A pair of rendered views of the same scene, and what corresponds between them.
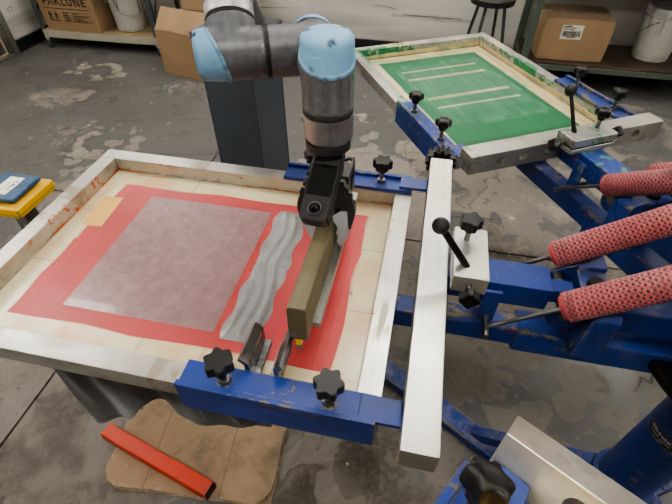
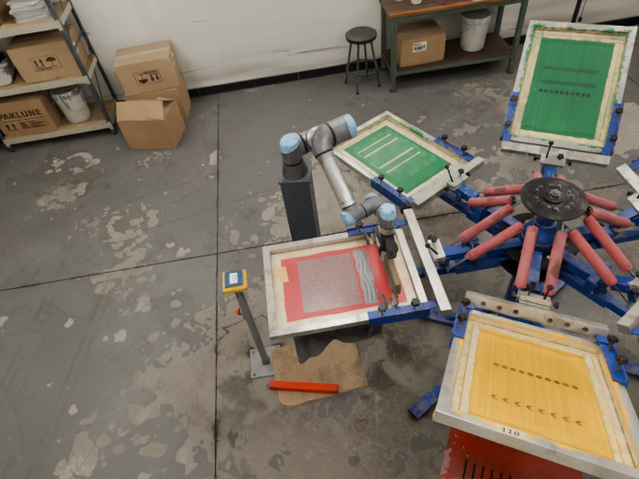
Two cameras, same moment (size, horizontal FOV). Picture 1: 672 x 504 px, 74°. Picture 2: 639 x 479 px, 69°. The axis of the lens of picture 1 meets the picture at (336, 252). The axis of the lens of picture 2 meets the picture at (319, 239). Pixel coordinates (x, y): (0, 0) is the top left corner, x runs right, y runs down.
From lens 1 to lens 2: 1.69 m
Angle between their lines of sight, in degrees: 10
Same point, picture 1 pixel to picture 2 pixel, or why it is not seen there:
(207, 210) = (324, 260)
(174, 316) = (345, 302)
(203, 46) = (349, 219)
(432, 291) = (429, 265)
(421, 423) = (443, 302)
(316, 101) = (388, 225)
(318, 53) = (389, 215)
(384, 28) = (283, 65)
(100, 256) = (300, 293)
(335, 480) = (392, 363)
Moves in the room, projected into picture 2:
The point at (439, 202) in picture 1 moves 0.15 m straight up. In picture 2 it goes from (416, 230) to (417, 210)
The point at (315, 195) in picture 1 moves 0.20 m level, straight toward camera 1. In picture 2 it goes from (390, 249) to (412, 278)
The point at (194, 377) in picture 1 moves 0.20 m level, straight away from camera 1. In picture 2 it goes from (373, 316) to (339, 296)
